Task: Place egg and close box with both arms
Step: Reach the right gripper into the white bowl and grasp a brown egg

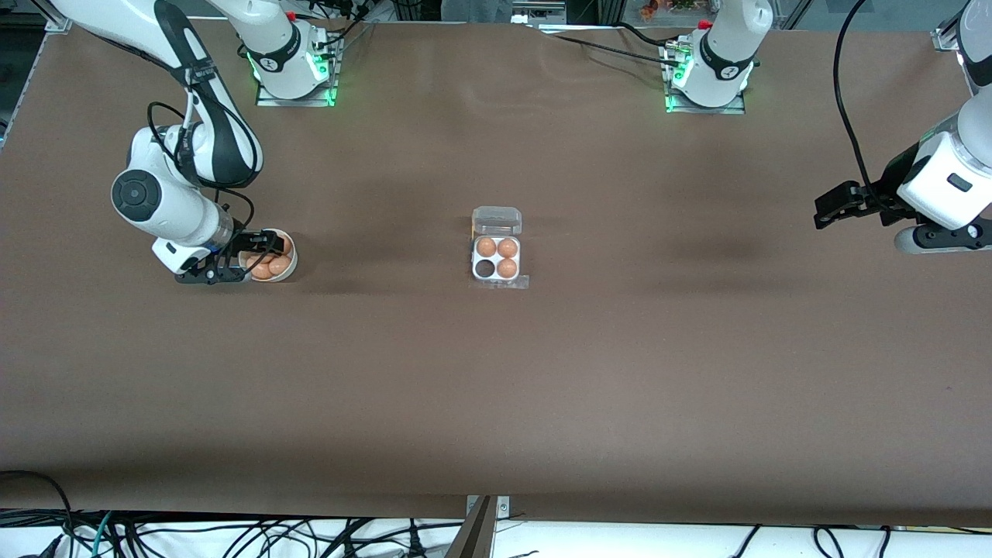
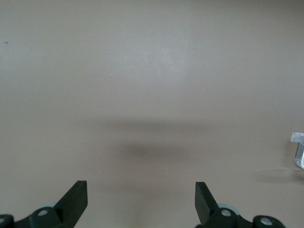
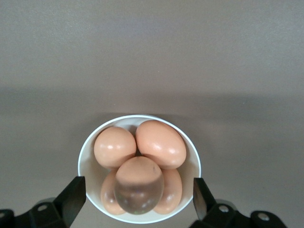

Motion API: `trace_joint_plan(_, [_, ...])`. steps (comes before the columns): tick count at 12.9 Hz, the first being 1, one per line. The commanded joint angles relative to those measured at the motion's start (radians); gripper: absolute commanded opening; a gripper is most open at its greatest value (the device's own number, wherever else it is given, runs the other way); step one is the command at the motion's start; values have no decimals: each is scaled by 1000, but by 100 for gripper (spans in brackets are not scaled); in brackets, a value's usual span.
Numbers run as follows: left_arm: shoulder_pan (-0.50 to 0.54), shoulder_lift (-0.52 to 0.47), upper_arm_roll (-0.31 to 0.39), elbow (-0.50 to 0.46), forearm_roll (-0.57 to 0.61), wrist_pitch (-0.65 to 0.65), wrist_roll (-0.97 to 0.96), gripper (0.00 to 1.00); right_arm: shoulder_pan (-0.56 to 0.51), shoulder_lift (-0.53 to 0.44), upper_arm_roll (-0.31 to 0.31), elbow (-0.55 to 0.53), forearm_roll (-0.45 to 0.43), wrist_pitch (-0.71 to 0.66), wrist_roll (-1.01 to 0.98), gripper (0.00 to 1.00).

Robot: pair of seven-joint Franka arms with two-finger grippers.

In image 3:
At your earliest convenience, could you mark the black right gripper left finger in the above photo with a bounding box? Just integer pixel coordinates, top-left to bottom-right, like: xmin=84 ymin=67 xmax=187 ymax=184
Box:
xmin=0 ymin=176 xmax=86 ymax=228

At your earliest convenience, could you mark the white round bowl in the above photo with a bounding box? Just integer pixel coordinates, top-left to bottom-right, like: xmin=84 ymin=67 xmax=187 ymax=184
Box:
xmin=77 ymin=114 xmax=202 ymax=224

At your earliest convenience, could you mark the brown egg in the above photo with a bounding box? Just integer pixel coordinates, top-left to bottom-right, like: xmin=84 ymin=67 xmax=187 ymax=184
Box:
xmin=94 ymin=126 xmax=137 ymax=170
xmin=114 ymin=156 xmax=165 ymax=216
xmin=135 ymin=120 xmax=188 ymax=170
xmin=100 ymin=169 xmax=126 ymax=216
xmin=153 ymin=167 xmax=183 ymax=215

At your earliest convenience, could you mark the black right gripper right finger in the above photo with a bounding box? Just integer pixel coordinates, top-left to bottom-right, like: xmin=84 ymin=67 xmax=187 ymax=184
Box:
xmin=190 ymin=177 xmax=288 ymax=228

